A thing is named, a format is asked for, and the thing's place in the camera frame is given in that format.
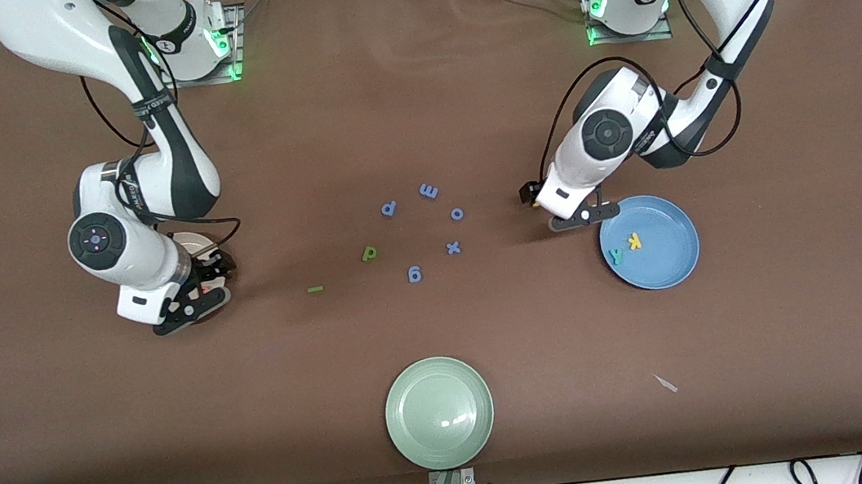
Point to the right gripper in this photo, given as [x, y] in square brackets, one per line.
[211, 270]

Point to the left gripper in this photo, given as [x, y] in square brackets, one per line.
[530, 193]

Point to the teal foam letter y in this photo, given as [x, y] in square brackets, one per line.
[615, 255]

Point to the yellow foam letter k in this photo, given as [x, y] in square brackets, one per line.
[633, 242]

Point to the green foam letter p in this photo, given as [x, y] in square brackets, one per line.
[369, 254]

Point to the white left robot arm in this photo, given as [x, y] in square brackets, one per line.
[607, 134]

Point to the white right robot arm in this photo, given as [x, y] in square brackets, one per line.
[98, 242]

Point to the beige brown plate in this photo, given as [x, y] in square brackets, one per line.
[192, 240]

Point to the blue foam letter o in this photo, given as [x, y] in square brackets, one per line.
[453, 214]

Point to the blue foam letter x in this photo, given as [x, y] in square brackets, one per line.
[453, 247]

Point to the blue foam letter m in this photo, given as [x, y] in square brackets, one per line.
[429, 191]

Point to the blue foam letter d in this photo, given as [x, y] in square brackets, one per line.
[389, 209]

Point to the blue foam letter g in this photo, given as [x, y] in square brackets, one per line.
[414, 275]

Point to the blue plate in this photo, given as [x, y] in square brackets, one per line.
[664, 263]

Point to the brown table cover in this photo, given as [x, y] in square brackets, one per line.
[88, 399]

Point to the white tape scrap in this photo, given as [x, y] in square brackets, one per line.
[666, 384]

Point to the green plate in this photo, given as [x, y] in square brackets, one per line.
[440, 413]

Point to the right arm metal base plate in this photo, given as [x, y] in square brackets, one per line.
[214, 79]

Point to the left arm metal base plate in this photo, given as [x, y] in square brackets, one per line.
[660, 34]

